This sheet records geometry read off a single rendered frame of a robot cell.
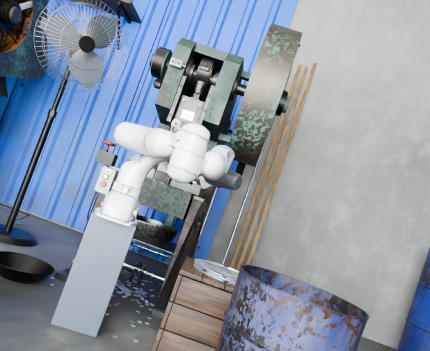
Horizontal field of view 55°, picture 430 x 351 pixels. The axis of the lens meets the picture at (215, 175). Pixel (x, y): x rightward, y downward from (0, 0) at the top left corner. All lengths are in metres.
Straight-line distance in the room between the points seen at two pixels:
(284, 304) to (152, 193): 1.25
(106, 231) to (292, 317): 0.82
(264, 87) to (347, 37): 1.98
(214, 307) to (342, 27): 2.96
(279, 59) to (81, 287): 1.41
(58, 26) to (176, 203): 1.32
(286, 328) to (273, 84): 1.29
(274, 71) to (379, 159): 1.90
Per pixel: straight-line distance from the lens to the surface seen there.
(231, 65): 2.47
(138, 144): 1.62
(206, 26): 3.93
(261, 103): 2.14
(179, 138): 1.47
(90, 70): 2.87
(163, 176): 2.32
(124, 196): 1.68
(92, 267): 1.71
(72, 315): 1.77
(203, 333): 1.74
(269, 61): 2.19
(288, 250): 3.65
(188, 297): 1.71
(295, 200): 3.65
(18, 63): 3.27
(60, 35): 2.83
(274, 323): 1.22
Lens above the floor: 0.65
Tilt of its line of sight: 3 degrees up
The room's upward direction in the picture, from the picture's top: 20 degrees clockwise
